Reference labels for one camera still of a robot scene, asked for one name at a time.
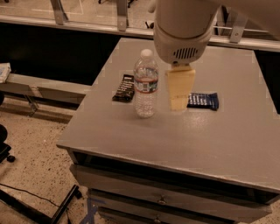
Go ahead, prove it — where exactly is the blue tape on floor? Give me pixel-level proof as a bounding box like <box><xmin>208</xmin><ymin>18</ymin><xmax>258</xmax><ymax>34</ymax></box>
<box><xmin>80</xmin><ymin>198</ymin><xmax>98</xmax><ymax>224</ymax></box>

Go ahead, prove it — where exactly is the black floor cable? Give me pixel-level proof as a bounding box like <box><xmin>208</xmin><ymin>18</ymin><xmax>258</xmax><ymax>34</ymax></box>
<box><xmin>0</xmin><ymin>183</ymin><xmax>60</xmax><ymax>208</ymax></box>

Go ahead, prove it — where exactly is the black floor stand frame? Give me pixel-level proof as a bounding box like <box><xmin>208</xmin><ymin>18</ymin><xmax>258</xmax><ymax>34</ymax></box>
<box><xmin>0</xmin><ymin>185</ymin><xmax>82</xmax><ymax>224</ymax></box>

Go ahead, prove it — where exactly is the black snack bar wrapper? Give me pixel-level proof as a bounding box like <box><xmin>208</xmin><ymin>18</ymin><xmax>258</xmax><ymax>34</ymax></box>
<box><xmin>112</xmin><ymin>74</ymin><xmax>135</xmax><ymax>102</ymax></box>

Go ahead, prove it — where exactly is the grey metal bench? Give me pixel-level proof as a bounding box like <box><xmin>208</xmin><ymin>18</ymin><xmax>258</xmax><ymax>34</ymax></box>
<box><xmin>0</xmin><ymin>73</ymin><xmax>91</xmax><ymax>116</ymax></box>

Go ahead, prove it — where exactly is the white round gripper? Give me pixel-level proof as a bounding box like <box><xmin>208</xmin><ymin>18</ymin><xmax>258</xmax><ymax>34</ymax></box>
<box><xmin>153</xmin><ymin>14</ymin><xmax>215</xmax><ymax>111</ymax></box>

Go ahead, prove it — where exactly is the white box on bench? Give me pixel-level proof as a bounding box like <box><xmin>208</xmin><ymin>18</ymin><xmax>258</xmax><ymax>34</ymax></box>
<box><xmin>0</xmin><ymin>63</ymin><xmax>11</xmax><ymax>83</ymax></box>

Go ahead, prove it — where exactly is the blue snack bar wrapper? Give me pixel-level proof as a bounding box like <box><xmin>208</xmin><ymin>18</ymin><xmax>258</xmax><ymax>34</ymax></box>
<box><xmin>187</xmin><ymin>93</ymin><xmax>219</xmax><ymax>111</ymax></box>

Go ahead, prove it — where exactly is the black office chair base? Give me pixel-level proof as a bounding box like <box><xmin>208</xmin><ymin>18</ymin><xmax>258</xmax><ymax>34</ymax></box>
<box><xmin>0</xmin><ymin>91</ymin><xmax>17</xmax><ymax>165</ymax></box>

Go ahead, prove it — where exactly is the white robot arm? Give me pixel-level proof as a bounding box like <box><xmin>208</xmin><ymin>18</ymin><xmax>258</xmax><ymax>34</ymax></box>
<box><xmin>149</xmin><ymin>0</ymin><xmax>280</xmax><ymax>111</ymax></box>

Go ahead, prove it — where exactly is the grey drawer cabinet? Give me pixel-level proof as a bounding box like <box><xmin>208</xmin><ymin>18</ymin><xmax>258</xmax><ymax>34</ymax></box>
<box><xmin>58</xmin><ymin>38</ymin><xmax>280</xmax><ymax>224</ymax></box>

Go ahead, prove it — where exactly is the clear plastic water bottle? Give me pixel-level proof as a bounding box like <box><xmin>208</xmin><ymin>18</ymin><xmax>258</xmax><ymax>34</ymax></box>
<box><xmin>134</xmin><ymin>49</ymin><xmax>158</xmax><ymax>118</ymax></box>

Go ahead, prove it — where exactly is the metal railing frame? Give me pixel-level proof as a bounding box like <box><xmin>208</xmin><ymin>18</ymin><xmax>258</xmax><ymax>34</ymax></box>
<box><xmin>0</xmin><ymin>0</ymin><xmax>280</xmax><ymax>52</ymax></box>

